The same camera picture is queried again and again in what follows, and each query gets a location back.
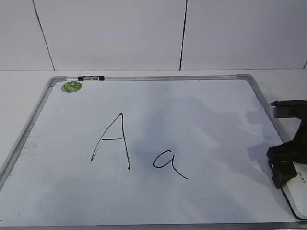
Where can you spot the black marker clip on frame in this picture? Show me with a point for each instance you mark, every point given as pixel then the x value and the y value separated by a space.
pixel 91 78

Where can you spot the round green magnet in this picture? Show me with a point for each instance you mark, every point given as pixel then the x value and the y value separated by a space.
pixel 71 87

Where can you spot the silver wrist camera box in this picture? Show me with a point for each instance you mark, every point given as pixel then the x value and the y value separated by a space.
pixel 290 109

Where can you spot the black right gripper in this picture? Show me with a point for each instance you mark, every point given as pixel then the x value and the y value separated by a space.
pixel 282 157

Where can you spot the white board with grey frame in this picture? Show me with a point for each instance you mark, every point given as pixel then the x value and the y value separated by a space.
pixel 146 153

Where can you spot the white board eraser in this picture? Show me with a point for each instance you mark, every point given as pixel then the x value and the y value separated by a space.
pixel 296 191

